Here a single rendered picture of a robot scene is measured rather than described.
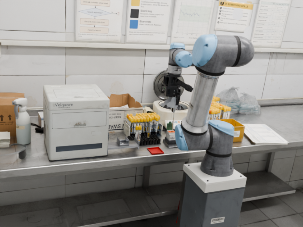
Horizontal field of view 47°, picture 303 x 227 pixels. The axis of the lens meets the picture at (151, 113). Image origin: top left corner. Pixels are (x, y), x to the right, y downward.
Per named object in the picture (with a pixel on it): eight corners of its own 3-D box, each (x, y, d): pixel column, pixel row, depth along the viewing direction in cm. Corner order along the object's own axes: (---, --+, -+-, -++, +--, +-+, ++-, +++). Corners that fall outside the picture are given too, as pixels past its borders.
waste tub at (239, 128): (223, 143, 199) (226, 127, 196) (211, 134, 211) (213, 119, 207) (242, 142, 204) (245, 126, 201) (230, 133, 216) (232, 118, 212)
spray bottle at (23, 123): (14, 147, 172) (11, 101, 164) (13, 140, 180) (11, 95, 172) (31, 146, 175) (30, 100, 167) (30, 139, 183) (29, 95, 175)
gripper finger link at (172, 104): (164, 112, 183) (166, 96, 180) (175, 112, 185) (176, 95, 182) (167, 114, 180) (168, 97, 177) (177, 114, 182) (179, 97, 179)
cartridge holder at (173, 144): (168, 147, 187) (169, 142, 186) (162, 141, 195) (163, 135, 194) (177, 147, 189) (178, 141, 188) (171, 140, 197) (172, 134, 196)
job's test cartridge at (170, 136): (168, 143, 189) (169, 133, 187) (165, 140, 193) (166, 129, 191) (175, 143, 190) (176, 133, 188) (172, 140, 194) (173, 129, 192)
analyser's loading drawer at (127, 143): (100, 152, 170) (100, 143, 169) (97, 147, 176) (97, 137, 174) (139, 148, 178) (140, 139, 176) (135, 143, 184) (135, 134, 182)
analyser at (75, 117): (49, 161, 161) (48, 100, 151) (43, 138, 185) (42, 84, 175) (112, 156, 172) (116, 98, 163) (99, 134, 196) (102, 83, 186)
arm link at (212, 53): (208, 156, 153) (245, 43, 121) (176, 157, 150) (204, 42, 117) (200, 138, 162) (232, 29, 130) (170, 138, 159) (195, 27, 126)
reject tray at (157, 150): (151, 154, 177) (152, 153, 177) (147, 149, 183) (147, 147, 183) (163, 153, 180) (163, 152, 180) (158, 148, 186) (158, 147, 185)
